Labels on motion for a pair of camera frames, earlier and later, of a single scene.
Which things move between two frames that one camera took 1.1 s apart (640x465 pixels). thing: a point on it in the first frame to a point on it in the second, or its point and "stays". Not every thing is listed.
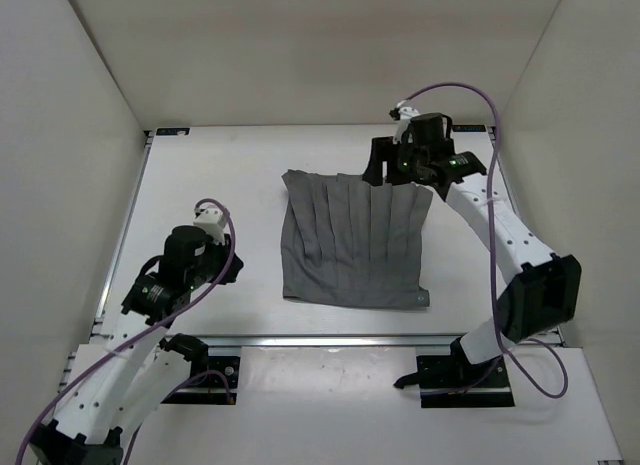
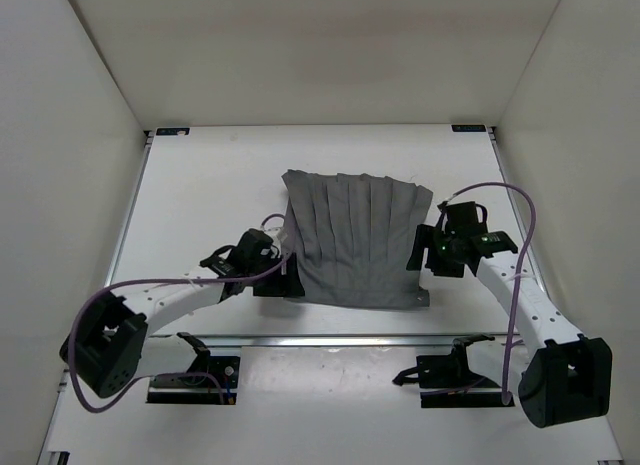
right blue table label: [469, 128] stays
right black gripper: [381, 150] to [426, 238]
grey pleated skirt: [350, 243] stays
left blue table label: [173, 131] stays
